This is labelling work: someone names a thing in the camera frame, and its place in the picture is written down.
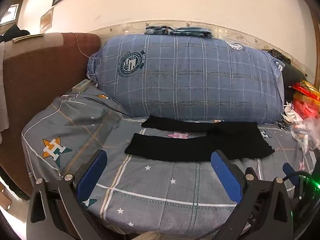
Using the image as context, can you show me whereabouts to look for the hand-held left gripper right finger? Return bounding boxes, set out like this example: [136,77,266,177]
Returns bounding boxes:
[211,150,293,240]

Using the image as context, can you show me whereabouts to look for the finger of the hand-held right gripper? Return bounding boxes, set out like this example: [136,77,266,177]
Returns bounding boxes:
[282,163,299,184]

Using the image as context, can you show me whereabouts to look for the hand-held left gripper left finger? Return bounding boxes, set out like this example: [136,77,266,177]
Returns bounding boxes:
[26,149,108,240]

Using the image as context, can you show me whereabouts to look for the black pants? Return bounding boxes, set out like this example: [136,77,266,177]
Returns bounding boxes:
[124,115,275,162]

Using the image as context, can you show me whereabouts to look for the clear plastic bags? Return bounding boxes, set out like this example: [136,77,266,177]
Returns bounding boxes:
[282,101,320,153]

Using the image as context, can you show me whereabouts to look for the grey star-print bed sheet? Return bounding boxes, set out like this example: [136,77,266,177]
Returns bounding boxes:
[21,80,315,233]

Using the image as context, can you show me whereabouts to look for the red packaging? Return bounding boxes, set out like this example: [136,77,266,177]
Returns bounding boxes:
[291,79,320,120]

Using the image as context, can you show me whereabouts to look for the white power strip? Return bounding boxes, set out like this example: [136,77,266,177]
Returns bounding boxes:
[72,79,90,92]

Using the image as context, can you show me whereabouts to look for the black bag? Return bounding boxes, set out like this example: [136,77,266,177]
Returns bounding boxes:
[281,61,308,91]

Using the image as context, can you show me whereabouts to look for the brown headboard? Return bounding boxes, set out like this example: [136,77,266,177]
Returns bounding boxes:
[0,32,102,200]

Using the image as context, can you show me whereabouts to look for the blue plaid folded quilt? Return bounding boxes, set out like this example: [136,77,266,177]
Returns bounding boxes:
[86,33,285,125]

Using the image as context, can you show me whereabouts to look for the light grey hanging cloth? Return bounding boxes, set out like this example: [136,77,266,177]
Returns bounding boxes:
[0,42,10,144]

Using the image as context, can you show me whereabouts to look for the thin book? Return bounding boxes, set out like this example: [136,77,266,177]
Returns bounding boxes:
[12,32,45,42]

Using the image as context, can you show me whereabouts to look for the blue patterned folded cloth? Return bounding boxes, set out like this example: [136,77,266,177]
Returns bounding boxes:
[145,23,213,38]

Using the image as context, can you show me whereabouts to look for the black garment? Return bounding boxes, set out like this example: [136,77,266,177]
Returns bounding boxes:
[0,24,30,43]

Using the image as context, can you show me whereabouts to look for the orange cord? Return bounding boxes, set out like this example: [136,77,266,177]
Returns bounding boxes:
[74,33,100,61]

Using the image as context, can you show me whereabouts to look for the small wall plaque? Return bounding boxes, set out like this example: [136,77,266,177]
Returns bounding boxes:
[40,7,54,33]

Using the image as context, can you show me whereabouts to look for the small framed wall picture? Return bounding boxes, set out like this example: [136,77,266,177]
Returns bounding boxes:
[0,0,25,28]

